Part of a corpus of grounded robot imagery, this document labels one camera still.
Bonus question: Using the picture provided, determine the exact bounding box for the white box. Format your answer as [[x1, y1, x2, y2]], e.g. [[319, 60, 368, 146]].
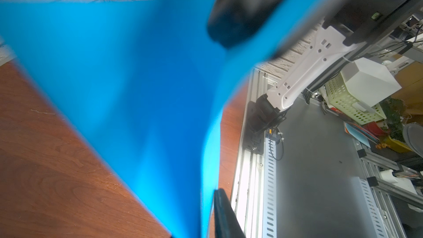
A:
[[341, 58, 402, 107]]

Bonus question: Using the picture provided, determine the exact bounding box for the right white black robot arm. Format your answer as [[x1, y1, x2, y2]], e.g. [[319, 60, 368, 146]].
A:
[[242, 0, 423, 155]]

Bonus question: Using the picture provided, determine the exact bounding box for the green perforated basket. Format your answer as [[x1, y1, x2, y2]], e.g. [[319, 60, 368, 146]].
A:
[[324, 74, 386, 125]]

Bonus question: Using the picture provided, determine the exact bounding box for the blue square paper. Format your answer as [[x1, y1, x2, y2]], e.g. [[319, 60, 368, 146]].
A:
[[1, 0, 323, 238]]

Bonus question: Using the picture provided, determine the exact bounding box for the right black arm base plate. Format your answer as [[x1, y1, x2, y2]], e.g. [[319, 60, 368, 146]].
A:
[[242, 101, 265, 155]]

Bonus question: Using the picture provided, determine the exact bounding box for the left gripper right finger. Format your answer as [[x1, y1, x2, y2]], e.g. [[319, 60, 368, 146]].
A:
[[207, 0, 347, 48]]

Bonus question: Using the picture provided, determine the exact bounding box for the aluminium front rail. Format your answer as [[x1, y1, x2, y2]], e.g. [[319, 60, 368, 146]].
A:
[[229, 69, 282, 238]]

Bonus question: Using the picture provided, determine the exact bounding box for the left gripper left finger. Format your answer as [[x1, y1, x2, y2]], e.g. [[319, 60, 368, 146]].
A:
[[214, 188, 245, 238]]

